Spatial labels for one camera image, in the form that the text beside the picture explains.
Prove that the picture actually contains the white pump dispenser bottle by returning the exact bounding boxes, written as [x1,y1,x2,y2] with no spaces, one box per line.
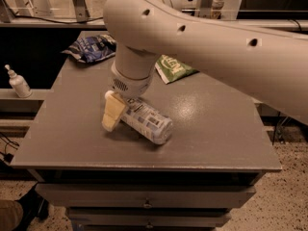
[5,64,32,98]

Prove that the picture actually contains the metal frame leg left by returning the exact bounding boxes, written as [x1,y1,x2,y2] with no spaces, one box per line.
[72,0,90,23]

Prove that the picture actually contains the black shoe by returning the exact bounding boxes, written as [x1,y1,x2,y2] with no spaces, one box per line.
[13,185,49,231]

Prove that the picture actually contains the metal frame leg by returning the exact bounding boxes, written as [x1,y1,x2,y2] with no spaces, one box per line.
[72,0,90,23]
[195,0,213,18]

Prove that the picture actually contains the black cable on ledge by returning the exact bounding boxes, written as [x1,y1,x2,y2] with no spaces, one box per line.
[6,7,105,25]

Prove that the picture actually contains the top drawer knob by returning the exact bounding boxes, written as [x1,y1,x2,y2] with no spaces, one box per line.
[143,200,153,209]

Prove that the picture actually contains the blue snack bag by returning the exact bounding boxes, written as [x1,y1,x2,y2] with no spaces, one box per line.
[63,34,116,64]

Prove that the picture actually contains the metal frame leg right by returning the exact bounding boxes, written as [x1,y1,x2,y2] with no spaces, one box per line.
[195,0,213,18]

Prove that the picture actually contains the drawer knob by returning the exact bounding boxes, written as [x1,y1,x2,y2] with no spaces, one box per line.
[143,200,153,209]
[145,221,154,230]

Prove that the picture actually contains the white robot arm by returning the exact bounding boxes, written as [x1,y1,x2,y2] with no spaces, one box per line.
[103,0,308,124]

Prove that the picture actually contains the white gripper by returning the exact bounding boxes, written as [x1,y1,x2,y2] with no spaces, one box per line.
[102,64,153,132]

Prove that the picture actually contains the black cables at floor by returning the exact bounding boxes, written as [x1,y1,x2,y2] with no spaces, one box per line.
[0,132,20,166]

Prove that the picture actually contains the grey drawer cabinet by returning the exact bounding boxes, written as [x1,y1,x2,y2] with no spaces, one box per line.
[13,60,280,231]

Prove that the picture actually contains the green snack bag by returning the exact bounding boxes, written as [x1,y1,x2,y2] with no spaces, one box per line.
[155,55,197,84]

